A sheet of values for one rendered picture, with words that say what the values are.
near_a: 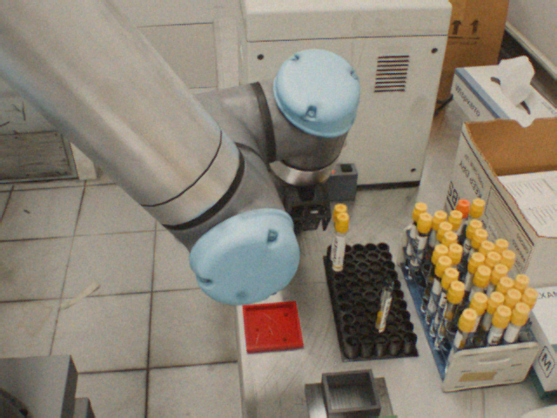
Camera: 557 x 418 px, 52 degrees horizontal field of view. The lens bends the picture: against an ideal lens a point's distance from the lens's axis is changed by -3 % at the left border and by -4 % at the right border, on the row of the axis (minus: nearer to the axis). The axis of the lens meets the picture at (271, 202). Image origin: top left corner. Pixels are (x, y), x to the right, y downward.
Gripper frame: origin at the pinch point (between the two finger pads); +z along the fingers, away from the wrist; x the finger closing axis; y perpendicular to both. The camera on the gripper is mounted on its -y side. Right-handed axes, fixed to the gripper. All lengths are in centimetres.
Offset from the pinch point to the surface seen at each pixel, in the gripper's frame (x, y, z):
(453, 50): 41, -39, 22
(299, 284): 0.5, 12.0, -1.5
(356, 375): 4.2, 25.0, -12.6
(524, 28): 60, -46, 23
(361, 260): 8.8, 10.0, -3.2
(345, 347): 4.1, 21.6, -9.1
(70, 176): -70, -71, 145
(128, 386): -39, 17, 97
